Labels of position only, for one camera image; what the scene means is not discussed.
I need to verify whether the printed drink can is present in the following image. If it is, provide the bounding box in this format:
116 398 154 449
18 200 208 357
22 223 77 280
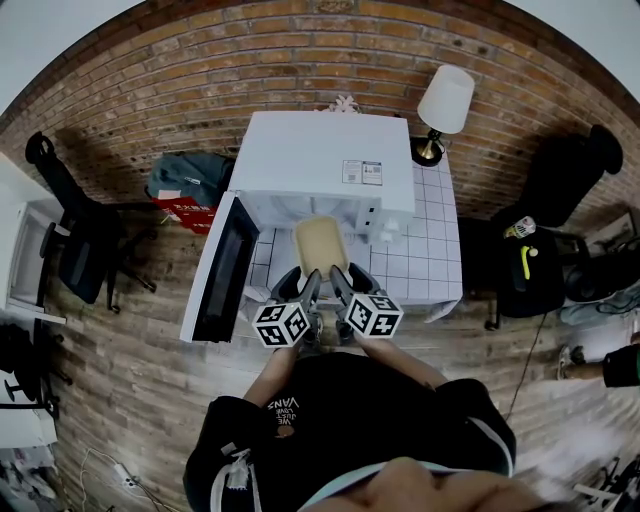
503 215 537 240

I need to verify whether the black floor fan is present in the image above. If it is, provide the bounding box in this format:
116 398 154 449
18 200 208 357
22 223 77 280
564 264 640 304

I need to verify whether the person's right forearm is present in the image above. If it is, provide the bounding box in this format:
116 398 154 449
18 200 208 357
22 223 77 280
354 332 449 391

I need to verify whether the white metal rack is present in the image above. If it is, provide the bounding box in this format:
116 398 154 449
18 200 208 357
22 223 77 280
574 457 640 512

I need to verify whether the white microwave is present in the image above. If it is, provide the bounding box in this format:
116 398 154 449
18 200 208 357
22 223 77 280
179 110 417 345

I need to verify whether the white power strip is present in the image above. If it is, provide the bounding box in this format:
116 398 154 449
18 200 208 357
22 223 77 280
113 462 141 489

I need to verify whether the black floor cable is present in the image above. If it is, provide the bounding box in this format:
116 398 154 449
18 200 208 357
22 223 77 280
504 312 549 421

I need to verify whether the black office chair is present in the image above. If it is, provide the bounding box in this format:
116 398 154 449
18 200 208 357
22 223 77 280
24 131 159 315
482 123 625 331
0 319 74 421

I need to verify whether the white low table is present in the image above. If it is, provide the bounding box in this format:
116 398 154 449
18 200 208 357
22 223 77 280
0 407 59 451

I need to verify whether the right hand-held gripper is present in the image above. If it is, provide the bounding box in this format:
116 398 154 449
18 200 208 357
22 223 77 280
329 263 405 340

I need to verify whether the person's left shoe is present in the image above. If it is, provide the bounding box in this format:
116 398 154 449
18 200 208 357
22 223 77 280
302 317 324 349

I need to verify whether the red cardboard box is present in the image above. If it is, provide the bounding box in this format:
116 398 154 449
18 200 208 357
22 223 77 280
151 195 221 235

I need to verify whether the person's face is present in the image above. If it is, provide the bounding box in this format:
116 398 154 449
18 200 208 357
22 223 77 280
299 457 551 512

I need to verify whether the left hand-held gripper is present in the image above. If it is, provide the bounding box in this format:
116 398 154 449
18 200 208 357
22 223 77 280
252 267 322 349

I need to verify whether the white cabinet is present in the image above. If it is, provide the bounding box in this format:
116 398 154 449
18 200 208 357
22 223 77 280
0 152 69 326

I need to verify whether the white branch ornament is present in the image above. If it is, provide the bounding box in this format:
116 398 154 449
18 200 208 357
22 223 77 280
327 93 361 115

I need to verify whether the grey-green bag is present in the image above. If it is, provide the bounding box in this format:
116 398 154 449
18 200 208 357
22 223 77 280
147 152 236 201

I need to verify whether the white tiled table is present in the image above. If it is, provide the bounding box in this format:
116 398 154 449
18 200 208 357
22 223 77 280
239 159 464 324

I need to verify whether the beige plate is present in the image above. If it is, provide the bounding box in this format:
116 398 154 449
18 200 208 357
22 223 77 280
294 216 352 282

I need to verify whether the yellow-green strap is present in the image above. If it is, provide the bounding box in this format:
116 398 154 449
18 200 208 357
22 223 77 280
519 244 540 280

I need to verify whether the person's black shirt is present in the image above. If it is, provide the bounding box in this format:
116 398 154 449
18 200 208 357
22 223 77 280
183 352 517 512

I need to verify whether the white shade table lamp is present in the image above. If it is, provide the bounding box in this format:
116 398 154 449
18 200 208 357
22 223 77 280
410 63 476 168

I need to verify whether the person's left forearm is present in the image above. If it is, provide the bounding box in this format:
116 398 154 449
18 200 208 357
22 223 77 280
244 344 301 409

